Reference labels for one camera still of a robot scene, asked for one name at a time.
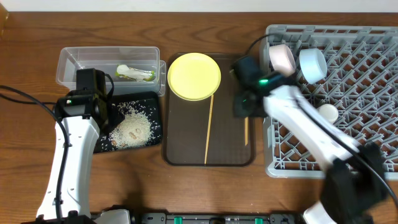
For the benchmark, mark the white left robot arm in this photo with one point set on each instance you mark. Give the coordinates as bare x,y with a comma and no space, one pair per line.
81,117

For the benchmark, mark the wooden chopstick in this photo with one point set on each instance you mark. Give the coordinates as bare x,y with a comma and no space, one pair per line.
246,131
208,129

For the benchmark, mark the black waste tray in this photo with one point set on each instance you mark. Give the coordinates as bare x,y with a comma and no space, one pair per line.
154,105

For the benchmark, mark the dark brown serving tray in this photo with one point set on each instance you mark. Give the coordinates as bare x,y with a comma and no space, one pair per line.
186,125

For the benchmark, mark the yellow plate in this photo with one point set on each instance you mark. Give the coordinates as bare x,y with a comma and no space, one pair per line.
194,76

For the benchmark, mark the pink bowl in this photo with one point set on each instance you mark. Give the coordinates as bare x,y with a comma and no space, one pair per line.
282,59

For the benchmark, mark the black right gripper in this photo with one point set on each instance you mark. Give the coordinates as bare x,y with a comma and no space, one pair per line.
240,109

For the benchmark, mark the light blue bowl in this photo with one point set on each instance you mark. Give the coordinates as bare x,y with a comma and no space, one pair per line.
313,65

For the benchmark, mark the food wrapper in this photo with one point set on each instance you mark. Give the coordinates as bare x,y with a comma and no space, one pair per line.
134,74

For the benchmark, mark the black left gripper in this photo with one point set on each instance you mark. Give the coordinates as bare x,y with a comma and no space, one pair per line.
112,118

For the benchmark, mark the grey dishwasher rack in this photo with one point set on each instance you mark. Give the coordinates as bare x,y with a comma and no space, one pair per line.
361,79

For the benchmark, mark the rice leftovers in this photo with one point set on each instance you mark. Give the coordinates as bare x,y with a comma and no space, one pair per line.
133,130

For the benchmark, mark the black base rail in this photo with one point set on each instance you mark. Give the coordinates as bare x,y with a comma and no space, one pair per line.
122,214

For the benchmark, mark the pale green cup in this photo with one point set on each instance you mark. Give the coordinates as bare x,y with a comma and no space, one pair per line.
329,112

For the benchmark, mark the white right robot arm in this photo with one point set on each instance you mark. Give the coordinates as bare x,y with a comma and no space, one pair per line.
354,175

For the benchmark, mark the clear plastic waste bin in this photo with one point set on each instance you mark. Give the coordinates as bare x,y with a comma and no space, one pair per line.
107,60

